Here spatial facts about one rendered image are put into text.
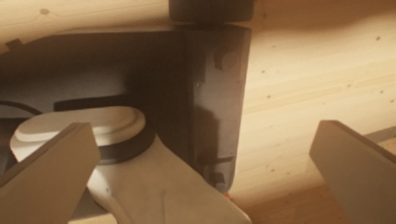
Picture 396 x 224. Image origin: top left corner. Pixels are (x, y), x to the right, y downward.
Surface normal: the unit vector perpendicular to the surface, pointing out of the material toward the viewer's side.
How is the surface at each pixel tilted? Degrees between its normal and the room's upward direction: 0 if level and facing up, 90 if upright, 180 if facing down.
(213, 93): 0
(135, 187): 90
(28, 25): 0
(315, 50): 0
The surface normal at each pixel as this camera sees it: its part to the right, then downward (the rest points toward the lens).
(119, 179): 0.00, -0.88
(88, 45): 0.22, 0.47
